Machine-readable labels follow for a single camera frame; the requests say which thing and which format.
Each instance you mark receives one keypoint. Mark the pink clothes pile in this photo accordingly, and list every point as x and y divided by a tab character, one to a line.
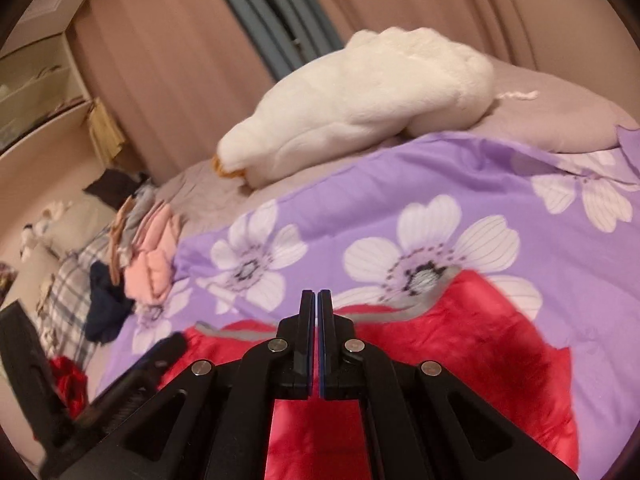
155	255

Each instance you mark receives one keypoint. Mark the navy blue garment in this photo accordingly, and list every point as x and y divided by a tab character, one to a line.
107	305

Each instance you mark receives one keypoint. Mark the white goose plush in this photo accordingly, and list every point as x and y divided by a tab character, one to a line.
375	90

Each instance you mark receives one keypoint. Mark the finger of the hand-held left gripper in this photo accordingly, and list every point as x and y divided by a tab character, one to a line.
150	362

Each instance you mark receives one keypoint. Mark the blue grey curtain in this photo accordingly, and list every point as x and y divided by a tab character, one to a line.
270	10

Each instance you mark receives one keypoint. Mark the tan garment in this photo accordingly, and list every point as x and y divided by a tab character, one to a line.
120	230

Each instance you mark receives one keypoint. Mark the red hooded puffer jacket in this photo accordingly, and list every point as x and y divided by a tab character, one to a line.
475	340

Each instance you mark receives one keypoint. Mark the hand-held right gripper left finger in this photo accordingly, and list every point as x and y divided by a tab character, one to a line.
307	320

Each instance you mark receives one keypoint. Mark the black garment by headboard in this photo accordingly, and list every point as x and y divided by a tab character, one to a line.
115	187

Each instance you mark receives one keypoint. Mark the plaid pillow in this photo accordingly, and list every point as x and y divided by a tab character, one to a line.
70	290

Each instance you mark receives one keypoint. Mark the pile of patterned clothes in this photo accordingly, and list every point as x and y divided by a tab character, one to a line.
6	280

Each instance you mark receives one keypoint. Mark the purple floral blanket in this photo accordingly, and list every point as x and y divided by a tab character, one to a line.
350	185

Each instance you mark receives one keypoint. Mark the yellow pleated cloth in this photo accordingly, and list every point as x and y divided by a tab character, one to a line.
107	132

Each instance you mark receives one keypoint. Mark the large beige headboard cushion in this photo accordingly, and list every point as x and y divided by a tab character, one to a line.
85	220

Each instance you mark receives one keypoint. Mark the black and white plush dog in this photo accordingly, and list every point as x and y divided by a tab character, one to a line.
29	240

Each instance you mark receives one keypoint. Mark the cream plush toy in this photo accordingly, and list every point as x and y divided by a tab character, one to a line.
56	215

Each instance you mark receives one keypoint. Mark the grey garment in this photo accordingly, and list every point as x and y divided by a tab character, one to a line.
142	210

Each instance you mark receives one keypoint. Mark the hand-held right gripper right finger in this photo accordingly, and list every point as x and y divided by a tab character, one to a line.
326	320

